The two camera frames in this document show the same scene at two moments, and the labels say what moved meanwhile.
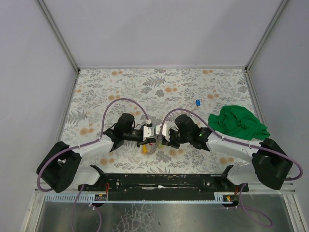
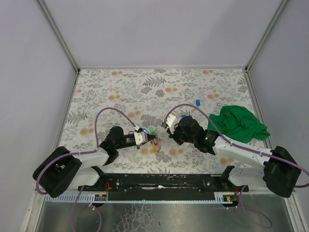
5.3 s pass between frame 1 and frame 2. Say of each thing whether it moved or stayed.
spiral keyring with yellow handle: moved
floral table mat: stayed
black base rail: stayed
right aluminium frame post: stayed
